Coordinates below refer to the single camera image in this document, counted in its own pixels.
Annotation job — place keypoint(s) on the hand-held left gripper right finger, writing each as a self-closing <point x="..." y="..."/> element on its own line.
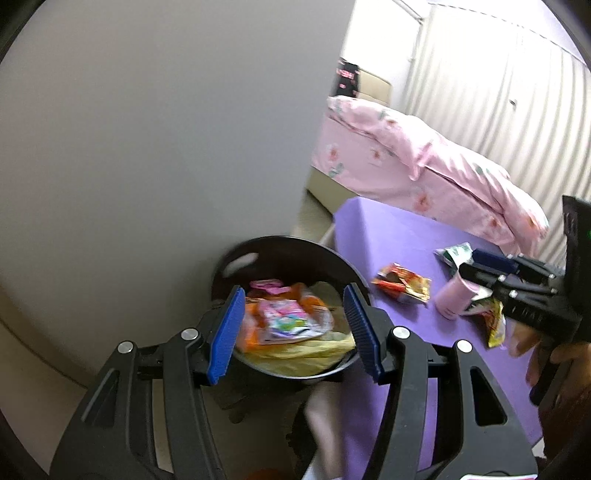
<point x="362" y="332"/>

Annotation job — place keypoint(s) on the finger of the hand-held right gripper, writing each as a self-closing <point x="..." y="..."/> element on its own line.
<point x="494" y="261"/>
<point x="480" y="274"/>

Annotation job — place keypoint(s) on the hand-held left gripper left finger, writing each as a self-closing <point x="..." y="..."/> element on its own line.
<point x="226" y="337"/>

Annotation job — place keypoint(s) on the orange snack wrapper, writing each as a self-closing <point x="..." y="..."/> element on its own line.
<point x="249" y="332"/>

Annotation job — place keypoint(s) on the green white snack packet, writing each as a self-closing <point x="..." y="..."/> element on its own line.
<point x="455" y="253"/>

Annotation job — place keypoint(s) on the yellow crinkled snack wrapper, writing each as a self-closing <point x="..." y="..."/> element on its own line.
<point x="496" y="325"/>

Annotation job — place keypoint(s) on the pink clear plastic packet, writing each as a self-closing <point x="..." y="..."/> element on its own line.
<point x="286" y="318"/>

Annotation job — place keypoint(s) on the small pink plastic wrapper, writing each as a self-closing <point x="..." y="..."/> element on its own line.
<point x="265" y="284"/>

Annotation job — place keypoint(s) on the red yellow snack wrapper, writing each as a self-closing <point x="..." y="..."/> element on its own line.
<point x="406" y="282"/>

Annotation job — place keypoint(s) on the yellow plastic bag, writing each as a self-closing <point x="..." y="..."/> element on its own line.
<point x="295" y="357"/>

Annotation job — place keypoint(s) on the black trash bin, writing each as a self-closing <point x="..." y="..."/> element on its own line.
<point x="277" y="254"/>

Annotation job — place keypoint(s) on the person's right hand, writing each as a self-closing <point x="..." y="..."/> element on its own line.
<point x="524" y="339"/>

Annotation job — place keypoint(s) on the pink cylindrical cup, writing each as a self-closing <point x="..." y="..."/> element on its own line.
<point x="455" y="297"/>

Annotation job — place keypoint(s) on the purple tablecloth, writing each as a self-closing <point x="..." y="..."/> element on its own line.
<point x="415" y="369"/>

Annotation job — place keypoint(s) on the white table leg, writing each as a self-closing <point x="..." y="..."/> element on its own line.
<point x="323" y="415"/>

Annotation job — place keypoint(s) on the pink floral duvet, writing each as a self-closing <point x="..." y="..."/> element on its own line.
<point x="438" y="157"/>

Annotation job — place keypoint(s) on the bed with pink sheet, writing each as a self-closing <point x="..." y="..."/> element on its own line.
<point x="341" y="152"/>

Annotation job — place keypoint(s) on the white curtain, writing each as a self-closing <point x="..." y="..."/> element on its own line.
<point x="485" y="69"/>

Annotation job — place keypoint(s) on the beige headboard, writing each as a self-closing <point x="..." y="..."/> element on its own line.
<point x="374" y="87"/>

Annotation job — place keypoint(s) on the black pillow pink print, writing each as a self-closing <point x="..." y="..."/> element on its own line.
<point x="346" y="78"/>

